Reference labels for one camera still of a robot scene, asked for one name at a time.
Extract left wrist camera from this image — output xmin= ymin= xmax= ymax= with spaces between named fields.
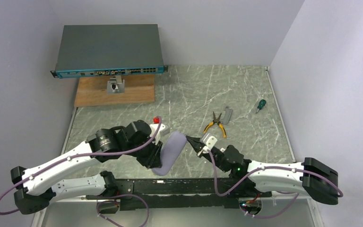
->
xmin=149 ymin=116 xmax=170 ymax=140

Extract grey network switch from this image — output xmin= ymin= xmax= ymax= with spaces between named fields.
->
xmin=51 ymin=24 xmax=169 ymax=79

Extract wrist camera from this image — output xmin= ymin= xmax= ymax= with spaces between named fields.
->
xmin=149 ymin=116 xmax=170 ymax=140
xmin=199 ymin=132 xmax=217 ymax=154

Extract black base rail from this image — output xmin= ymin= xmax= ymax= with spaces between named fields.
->
xmin=86 ymin=178 xmax=273 ymax=211

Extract grey metal stand bracket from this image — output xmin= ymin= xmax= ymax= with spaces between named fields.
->
xmin=107 ymin=75 xmax=125 ymax=94

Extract yellow handled pliers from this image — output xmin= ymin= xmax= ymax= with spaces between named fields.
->
xmin=203 ymin=111 xmax=227 ymax=139

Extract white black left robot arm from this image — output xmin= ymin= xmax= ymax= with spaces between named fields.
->
xmin=11 ymin=117 xmax=169 ymax=214

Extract green handled screwdriver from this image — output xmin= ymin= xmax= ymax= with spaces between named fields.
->
xmin=256 ymin=99 xmax=267 ymax=113

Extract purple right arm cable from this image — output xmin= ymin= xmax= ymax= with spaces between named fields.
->
xmin=206 ymin=150 xmax=344 ymax=219

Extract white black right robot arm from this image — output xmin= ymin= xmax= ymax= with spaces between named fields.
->
xmin=186 ymin=135 xmax=343 ymax=205

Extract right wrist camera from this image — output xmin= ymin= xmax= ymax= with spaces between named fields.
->
xmin=199 ymin=132 xmax=217 ymax=154

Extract wooden board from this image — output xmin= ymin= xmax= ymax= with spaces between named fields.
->
xmin=74 ymin=74 xmax=155 ymax=107

